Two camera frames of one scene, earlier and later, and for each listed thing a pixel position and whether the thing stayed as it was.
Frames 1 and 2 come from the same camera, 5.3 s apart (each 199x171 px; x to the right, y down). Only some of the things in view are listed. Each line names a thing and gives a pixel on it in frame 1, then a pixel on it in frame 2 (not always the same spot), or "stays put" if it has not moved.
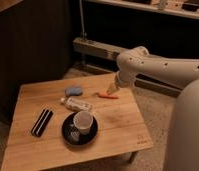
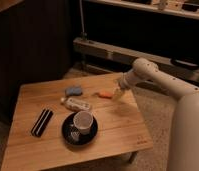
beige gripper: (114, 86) -> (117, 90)
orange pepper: (109, 96) stays put
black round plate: (72, 135) stays put
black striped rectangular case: (42, 122) stays put
